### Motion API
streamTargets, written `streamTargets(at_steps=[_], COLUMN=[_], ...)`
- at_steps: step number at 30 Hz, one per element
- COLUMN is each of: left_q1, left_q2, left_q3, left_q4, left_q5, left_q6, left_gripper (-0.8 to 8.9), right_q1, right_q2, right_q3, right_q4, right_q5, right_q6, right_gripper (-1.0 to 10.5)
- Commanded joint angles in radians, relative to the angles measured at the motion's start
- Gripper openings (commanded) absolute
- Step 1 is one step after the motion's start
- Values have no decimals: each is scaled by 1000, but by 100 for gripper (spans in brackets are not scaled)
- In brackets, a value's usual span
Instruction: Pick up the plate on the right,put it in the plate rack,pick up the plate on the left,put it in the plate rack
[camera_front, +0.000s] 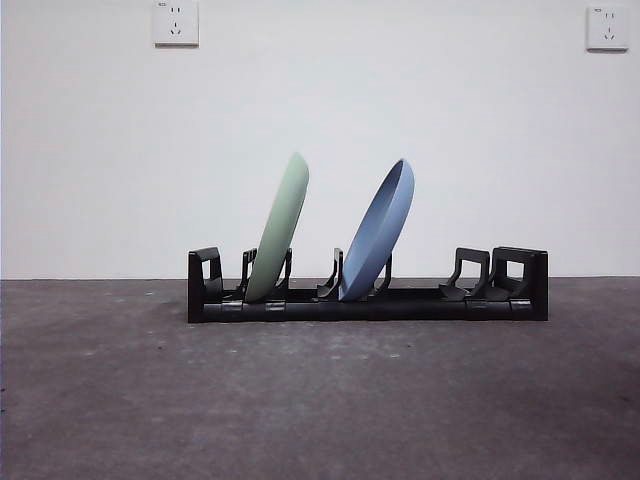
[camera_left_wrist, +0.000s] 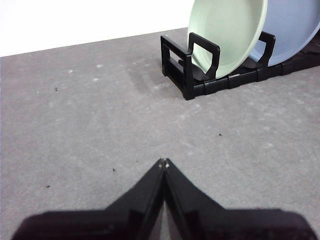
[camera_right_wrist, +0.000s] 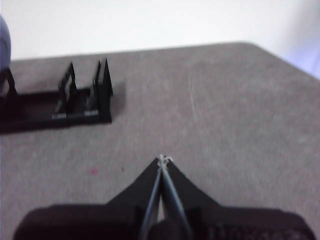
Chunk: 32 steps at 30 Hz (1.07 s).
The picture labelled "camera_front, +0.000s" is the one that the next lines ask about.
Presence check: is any pale green round plate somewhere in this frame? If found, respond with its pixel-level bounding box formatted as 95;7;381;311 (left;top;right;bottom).
244;152;310;304

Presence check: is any blue round plate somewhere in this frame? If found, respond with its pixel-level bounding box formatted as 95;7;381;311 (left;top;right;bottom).
337;158;416;303

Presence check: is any black plate rack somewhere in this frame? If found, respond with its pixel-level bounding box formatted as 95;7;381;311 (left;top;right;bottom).
186;245;550;324

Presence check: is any white wall socket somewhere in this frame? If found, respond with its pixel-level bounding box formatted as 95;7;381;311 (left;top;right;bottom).
152;0;200;49
585;4;630;53

